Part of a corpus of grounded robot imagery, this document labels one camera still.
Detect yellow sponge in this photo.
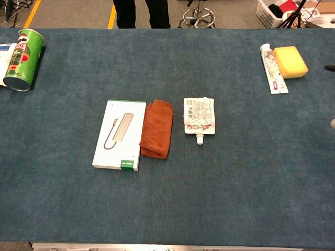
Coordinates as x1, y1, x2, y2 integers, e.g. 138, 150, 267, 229
273, 45, 309, 79

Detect white toothpaste tube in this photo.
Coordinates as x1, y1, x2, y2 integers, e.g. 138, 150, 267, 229
260, 43, 289, 95

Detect white printed bag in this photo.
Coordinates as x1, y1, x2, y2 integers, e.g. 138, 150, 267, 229
300, 7, 326, 24

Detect white USB hub box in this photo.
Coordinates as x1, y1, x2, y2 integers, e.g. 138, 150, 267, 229
92, 99, 147, 172

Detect chrome stool base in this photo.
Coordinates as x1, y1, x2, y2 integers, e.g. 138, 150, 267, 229
178, 0, 216, 29

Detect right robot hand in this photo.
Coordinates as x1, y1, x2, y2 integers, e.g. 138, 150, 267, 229
324, 63, 335, 128

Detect aluminium table edge rail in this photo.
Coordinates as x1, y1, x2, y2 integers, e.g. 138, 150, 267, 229
30, 242, 304, 251

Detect blue felt table cover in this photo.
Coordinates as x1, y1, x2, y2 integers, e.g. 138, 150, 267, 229
0, 28, 335, 249

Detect green Pringles can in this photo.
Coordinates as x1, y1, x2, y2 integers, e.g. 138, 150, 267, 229
3, 28, 45, 92

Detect brown folded cloth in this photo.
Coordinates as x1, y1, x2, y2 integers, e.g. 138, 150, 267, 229
139, 99, 174, 159

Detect black cable bundle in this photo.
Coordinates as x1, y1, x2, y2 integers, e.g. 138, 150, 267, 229
0, 0, 34, 28

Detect white plastic basket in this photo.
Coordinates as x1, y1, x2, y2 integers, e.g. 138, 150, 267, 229
255, 0, 302, 29

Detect white spout pouch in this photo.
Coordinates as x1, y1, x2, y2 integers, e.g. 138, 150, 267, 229
183, 97, 216, 146

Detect person legs in black trousers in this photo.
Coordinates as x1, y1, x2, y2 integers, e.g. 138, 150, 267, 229
112, 0, 171, 29

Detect black tripod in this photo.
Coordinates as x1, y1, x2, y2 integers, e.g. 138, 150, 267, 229
277, 0, 308, 29

